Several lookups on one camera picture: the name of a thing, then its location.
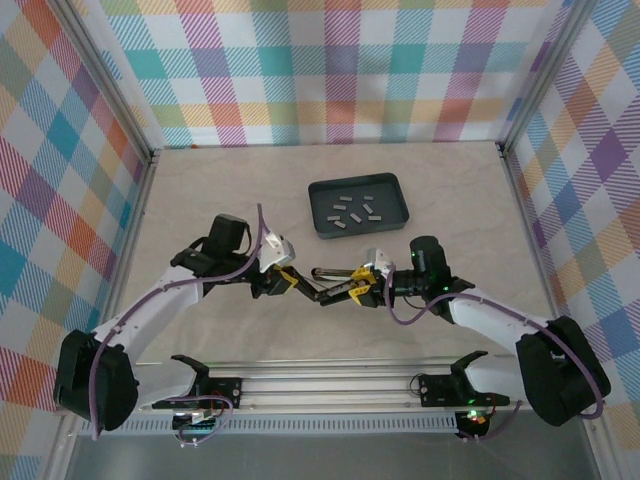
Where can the circuit board with LED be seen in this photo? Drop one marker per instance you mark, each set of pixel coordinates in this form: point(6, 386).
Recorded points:
point(472, 422)

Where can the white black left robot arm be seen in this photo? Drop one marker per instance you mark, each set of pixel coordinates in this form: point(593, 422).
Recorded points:
point(150, 310)

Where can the aluminium side rail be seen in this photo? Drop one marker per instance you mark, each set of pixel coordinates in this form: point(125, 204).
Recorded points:
point(132, 250)
point(536, 250)

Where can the aluminium frame post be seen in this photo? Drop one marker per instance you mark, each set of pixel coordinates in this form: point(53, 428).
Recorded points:
point(114, 85)
point(542, 75)

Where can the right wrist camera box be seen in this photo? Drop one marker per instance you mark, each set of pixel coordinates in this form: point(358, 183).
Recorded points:
point(379, 260)

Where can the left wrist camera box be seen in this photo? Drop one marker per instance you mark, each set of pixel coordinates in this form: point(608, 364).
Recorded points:
point(277, 250)

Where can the black stapler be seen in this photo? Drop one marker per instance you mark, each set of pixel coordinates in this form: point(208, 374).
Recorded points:
point(330, 273)
point(335, 295)

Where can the green circuit board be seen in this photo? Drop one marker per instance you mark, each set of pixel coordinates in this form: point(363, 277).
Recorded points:
point(197, 421)

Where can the dark grey plastic tray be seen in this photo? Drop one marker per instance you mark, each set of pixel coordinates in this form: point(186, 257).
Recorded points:
point(390, 200)

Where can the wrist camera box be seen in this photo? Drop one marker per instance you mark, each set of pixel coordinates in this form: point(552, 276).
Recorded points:
point(379, 260)
point(277, 250)

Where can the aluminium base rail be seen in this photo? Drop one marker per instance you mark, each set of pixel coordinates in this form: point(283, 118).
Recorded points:
point(325, 387)

